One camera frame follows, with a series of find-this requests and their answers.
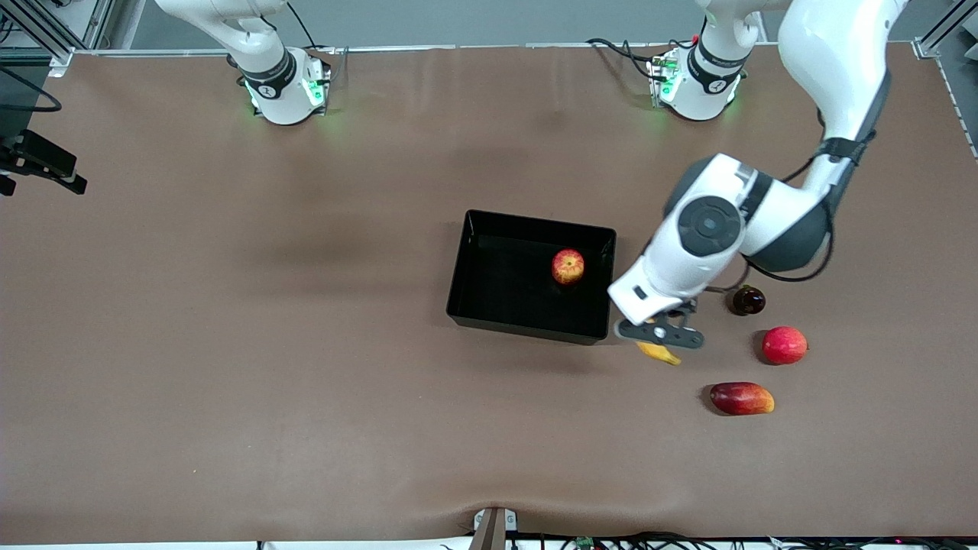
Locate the aluminium frame post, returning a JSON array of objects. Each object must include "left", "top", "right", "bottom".
[
  {"left": 912, "top": 0, "right": 978, "bottom": 59},
  {"left": 0, "top": 0, "right": 117, "bottom": 77}
]

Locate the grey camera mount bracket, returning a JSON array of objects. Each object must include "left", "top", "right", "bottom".
[{"left": 472, "top": 506, "right": 519, "bottom": 550}]

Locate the round red fruit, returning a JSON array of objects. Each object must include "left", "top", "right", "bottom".
[{"left": 762, "top": 326, "right": 809, "bottom": 366}]

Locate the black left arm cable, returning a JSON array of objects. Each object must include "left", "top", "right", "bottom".
[{"left": 707, "top": 69, "right": 893, "bottom": 296}]

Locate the silver table edge rail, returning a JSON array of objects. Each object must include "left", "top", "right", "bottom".
[{"left": 73, "top": 41, "right": 918, "bottom": 59}]

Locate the red yellow striped apple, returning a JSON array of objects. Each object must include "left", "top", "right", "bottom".
[{"left": 551, "top": 247, "right": 587, "bottom": 287}]

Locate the red yellow mango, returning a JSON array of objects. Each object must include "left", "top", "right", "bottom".
[{"left": 710, "top": 382, "right": 776, "bottom": 416}]

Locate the black right base cable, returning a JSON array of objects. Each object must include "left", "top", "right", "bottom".
[{"left": 287, "top": 0, "right": 349, "bottom": 86}]

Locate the yellow banana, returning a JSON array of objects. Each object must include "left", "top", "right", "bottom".
[{"left": 635, "top": 339, "right": 683, "bottom": 367}]

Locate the black plastic box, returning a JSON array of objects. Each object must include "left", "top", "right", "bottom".
[{"left": 446, "top": 209, "right": 617, "bottom": 347}]

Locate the black left base cable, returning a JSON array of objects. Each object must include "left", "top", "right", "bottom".
[{"left": 586, "top": 34, "right": 692, "bottom": 82}]

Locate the black base cable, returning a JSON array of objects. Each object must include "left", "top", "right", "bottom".
[
  {"left": 287, "top": 0, "right": 349, "bottom": 86},
  {"left": 586, "top": 34, "right": 692, "bottom": 82}
]

